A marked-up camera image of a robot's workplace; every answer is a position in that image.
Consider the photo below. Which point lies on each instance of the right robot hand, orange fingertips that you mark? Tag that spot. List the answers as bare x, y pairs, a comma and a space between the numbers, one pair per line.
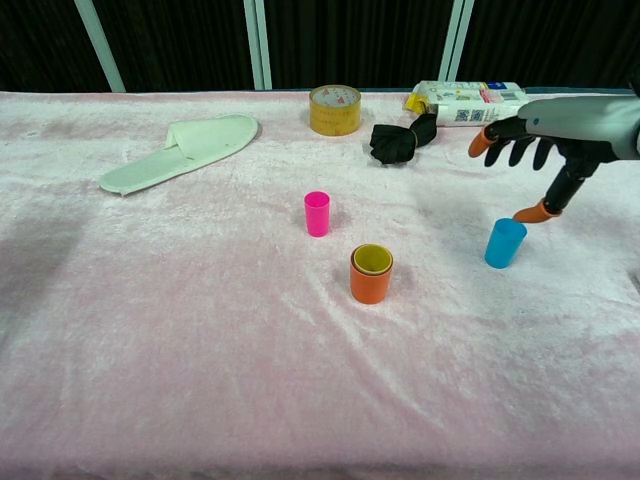
575, 125

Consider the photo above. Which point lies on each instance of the light blue plastic cup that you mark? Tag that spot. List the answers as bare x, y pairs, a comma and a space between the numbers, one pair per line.
502, 247

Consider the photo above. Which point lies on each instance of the yellow plastic cup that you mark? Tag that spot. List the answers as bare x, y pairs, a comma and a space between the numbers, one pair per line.
372, 260

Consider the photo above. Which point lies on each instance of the pink plastic cup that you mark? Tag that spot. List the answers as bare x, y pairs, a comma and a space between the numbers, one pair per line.
317, 220

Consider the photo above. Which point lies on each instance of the teal padded table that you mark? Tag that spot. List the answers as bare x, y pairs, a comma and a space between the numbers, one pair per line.
575, 90

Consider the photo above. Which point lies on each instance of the white tissue pack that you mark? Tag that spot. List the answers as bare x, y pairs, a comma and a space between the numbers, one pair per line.
465, 105

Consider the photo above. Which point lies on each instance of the black knotted cloth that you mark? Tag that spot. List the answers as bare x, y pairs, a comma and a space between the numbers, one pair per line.
392, 145

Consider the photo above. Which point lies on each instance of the yellow packing tape roll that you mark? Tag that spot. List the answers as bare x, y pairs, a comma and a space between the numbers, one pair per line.
335, 122

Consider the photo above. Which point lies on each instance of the orange plastic cup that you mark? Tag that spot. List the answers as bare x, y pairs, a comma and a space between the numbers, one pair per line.
369, 290

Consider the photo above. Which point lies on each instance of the pink plush table cloth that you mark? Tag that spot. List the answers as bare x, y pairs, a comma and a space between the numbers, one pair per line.
200, 325

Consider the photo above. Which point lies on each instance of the white disposable slipper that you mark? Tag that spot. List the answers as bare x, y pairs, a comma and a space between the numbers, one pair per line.
150, 170

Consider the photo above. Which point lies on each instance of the white partition post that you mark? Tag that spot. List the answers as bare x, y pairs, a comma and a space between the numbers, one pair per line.
257, 45
100, 45
456, 40

